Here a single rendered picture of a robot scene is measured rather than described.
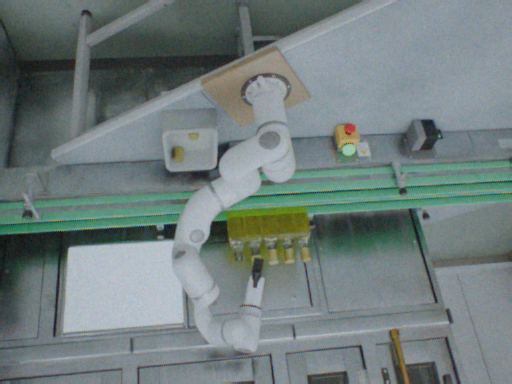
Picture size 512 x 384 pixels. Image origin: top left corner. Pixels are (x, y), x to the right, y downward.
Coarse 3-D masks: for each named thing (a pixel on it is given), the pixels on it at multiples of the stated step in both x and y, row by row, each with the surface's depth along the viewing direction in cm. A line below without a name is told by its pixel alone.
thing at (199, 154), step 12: (168, 132) 163; (180, 132) 164; (192, 132) 164; (204, 132) 165; (216, 132) 166; (168, 144) 174; (180, 144) 181; (192, 144) 182; (204, 144) 183; (216, 144) 172; (168, 156) 175; (192, 156) 184; (204, 156) 185; (216, 156) 178; (168, 168) 180; (180, 168) 182; (192, 168) 182; (204, 168) 183
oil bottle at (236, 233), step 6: (234, 210) 186; (240, 210) 187; (228, 216) 185; (234, 216) 185; (240, 216) 185; (228, 222) 184; (234, 222) 184; (240, 222) 184; (228, 228) 183; (234, 228) 183; (240, 228) 183; (228, 234) 185; (234, 234) 182; (240, 234) 182; (234, 240) 181; (240, 240) 181; (234, 246) 182
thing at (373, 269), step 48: (0, 240) 192; (48, 240) 194; (96, 240) 196; (336, 240) 205; (384, 240) 206; (0, 288) 185; (48, 288) 185; (336, 288) 195; (384, 288) 196; (432, 288) 198; (0, 336) 176; (48, 336) 177; (96, 336) 178; (144, 336) 177; (192, 336) 178; (288, 336) 181; (336, 336) 185; (384, 336) 186; (432, 336) 187
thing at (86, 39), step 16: (160, 0) 198; (368, 0) 150; (128, 16) 203; (144, 16) 202; (336, 16) 153; (80, 32) 214; (96, 32) 209; (112, 32) 207; (80, 48) 209; (80, 64) 205; (80, 80) 200; (80, 96) 196; (160, 96) 175; (80, 112) 193; (128, 112) 180; (80, 128) 190; (96, 128) 184
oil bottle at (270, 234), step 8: (264, 208) 187; (272, 208) 188; (264, 216) 186; (272, 216) 186; (264, 224) 184; (272, 224) 185; (264, 232) 183; (272, 232) 183; (264, 240) 183; (272, 240) 182
